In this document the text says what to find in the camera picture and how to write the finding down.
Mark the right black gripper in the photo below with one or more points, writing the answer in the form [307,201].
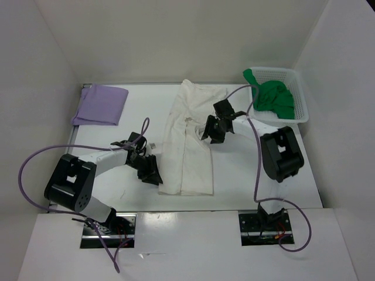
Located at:
[208,130]

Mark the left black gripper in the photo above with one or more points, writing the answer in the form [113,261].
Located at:
[152,174]

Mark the white t shirt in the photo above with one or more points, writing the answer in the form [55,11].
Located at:
[186,161]

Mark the purple t shirt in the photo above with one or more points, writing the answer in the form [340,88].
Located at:
[100,105]

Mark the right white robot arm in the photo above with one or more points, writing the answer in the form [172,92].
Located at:
[278,151]

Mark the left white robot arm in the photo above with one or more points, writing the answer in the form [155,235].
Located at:
[72,181]

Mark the green t shirt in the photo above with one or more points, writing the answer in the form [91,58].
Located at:
[272,96]

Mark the white plastic basket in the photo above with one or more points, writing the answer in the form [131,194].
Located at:
[291,80]

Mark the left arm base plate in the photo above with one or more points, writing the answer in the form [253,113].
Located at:
[122,234]

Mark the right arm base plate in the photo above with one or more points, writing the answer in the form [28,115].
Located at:
[253,232]

